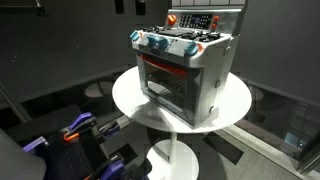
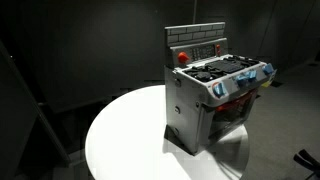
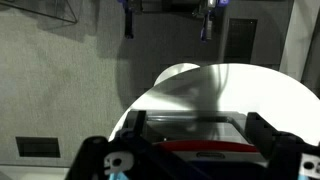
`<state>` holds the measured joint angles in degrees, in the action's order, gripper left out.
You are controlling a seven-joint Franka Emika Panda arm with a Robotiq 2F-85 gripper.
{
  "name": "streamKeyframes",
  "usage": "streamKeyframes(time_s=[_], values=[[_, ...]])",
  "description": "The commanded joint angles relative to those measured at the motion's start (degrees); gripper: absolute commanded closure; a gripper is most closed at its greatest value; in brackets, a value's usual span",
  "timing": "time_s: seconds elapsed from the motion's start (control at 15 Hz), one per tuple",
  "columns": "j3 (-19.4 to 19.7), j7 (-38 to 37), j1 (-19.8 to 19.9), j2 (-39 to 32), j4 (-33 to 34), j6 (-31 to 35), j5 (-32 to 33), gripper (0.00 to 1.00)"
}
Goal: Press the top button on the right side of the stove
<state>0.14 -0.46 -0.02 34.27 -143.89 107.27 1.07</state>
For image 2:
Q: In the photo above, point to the round white pedestal table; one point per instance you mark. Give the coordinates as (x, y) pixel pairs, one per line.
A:
(130, 133)

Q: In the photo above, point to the grey toy stove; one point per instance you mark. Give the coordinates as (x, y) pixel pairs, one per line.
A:
(190, 110)

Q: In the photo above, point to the blue stove knob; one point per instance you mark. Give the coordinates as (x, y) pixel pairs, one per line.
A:
(268, 69)
(240, 80)
(252, 75)
(219, 89)

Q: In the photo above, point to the small red panel button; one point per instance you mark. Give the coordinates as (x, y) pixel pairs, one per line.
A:
(218, 46)

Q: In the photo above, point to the black spring clamp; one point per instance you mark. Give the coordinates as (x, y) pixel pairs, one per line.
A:
(305, 160)

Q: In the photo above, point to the dark diagonal stand pole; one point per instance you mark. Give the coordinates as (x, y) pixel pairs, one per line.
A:
(36, 110)

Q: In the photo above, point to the black cooktop grate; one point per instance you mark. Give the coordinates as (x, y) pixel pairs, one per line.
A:
(225, 66)

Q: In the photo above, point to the black stove keypad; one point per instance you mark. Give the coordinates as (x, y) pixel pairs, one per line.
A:
(202, 52)

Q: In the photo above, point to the round red stove knob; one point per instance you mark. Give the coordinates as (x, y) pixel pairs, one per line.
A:
(182, 57)

